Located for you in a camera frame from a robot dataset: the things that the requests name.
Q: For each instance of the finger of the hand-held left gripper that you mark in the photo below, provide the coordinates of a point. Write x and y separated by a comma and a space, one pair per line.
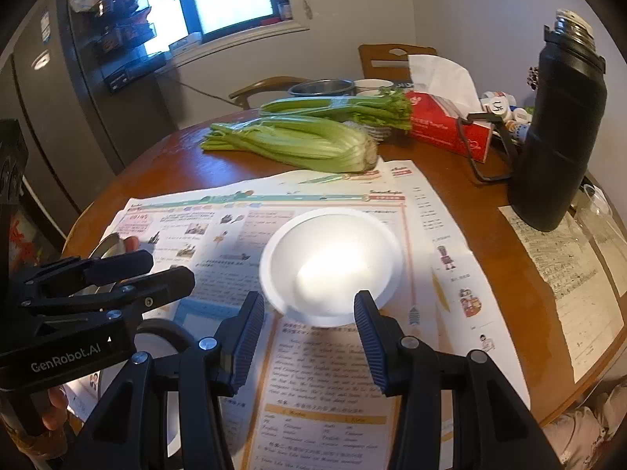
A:
161, 286
117, 267

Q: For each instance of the printed newspaper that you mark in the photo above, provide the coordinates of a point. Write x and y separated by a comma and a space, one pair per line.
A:
220, 254

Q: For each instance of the tall-back wooden chair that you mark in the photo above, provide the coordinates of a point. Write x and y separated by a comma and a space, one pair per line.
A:
387, 56

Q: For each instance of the wrapped celery bunch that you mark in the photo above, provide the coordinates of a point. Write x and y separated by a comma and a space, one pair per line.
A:
343, 107

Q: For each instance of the white medicine bottle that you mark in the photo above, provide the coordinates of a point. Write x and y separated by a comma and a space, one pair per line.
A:
520, 116
497, 106

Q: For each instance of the black thermos bottle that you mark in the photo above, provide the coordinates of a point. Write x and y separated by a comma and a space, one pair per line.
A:
558, 132

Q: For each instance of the person's left hand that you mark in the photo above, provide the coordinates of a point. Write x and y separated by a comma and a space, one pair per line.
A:
55, 409

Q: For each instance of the red paper decoration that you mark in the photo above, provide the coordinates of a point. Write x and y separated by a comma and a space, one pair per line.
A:
29, 235

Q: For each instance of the printed paper sheet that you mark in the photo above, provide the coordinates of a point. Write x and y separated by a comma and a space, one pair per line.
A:
568, 284
610, 254

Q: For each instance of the red tissue box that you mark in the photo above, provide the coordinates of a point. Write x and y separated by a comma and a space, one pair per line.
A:
441, 117

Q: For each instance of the round metal pan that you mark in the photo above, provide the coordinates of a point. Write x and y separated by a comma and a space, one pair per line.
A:
110, 247

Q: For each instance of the black magnetic fridge rack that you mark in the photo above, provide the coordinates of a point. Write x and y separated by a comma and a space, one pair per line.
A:
122, 34

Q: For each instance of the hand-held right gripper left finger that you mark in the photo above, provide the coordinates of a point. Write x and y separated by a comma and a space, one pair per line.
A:
247, 342

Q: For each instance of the white patterned box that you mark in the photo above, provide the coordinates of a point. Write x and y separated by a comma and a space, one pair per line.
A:
185, 44

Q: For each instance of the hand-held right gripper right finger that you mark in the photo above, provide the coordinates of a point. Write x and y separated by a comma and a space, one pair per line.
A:
372, 342

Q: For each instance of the celery bunch with root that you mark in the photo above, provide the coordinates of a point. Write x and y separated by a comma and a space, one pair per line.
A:
303, 139

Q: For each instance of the small white ceramic bowl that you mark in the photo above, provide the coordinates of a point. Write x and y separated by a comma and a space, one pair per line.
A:
373, 87

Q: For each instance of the grey refrigerator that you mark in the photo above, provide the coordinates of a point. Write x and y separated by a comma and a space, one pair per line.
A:
63, 107

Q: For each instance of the metal pot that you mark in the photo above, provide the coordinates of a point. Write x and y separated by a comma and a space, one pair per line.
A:
321, 88

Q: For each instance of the curved-back wooden chair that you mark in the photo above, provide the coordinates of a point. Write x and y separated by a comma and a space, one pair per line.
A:
264, 89

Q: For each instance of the person's patterned clothing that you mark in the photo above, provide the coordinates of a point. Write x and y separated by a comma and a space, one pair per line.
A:
588, 431

